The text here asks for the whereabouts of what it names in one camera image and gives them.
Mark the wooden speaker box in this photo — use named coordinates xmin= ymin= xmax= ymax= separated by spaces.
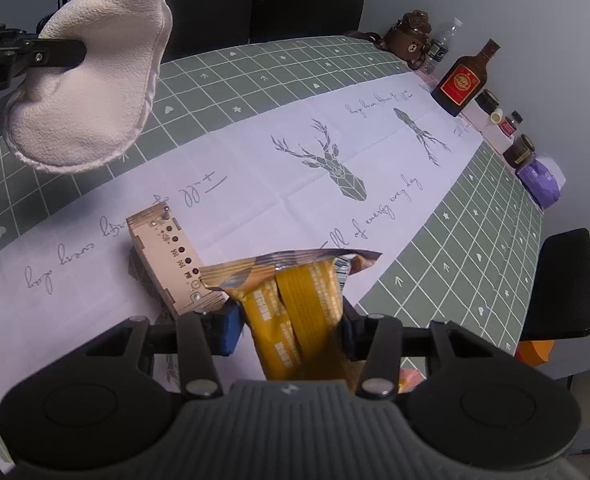
xmin=126 ymin=205 xmax=231 ymax=318

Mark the clear water bottle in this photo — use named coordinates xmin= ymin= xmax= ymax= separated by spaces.
xmin=422 ymin=16 xmax=463 ymax=75

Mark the orange stool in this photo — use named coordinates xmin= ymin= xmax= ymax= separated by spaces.
xmin=515 ymin=340 xmax=556 ymax=367

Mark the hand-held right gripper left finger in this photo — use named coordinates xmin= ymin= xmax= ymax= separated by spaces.
xmin=80 ymin=307 xmax=242 ymax=401

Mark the white cloth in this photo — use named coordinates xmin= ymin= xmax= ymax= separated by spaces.
xmin=2 ymin=0 xmax=173 ymax=175

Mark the brown bear bottle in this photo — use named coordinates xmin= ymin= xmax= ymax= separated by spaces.
xmin=345 ymin=9 xmax=433 ymax=70

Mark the yellow snack packet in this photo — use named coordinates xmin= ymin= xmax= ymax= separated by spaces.
xmin=201 ymin=249 xmax=382 ymax=393

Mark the small dark bottle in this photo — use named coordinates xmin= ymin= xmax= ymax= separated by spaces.
xmin=500 ymin=110 xmax=523 ymax=137

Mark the dark glass jar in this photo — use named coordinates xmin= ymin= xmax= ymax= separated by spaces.
xmin=505 ymin=133 xmax=536 ymax=168

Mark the black lidded jar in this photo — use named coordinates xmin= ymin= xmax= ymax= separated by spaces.
xmin=475 ymin=89 xmax=500 ymax=116

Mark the purple packet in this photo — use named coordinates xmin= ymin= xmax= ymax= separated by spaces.
xmin=516 ymin=156 xmax=566 ymax=209

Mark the pink snack packet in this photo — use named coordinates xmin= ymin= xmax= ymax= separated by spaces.
xmin=397 ymin=367 xmax=426 ymax=393

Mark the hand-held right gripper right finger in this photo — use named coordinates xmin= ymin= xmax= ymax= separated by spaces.
xmin=340 ymin=300 xmax=481 ymax=401

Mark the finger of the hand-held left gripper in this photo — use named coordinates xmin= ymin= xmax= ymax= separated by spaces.
xmin=17 ymin=37 xmax=86 ymax=69

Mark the red label liquor bottle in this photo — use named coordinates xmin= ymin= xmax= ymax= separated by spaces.
xmin=431 ymin=39 xmax=501 ymax=118

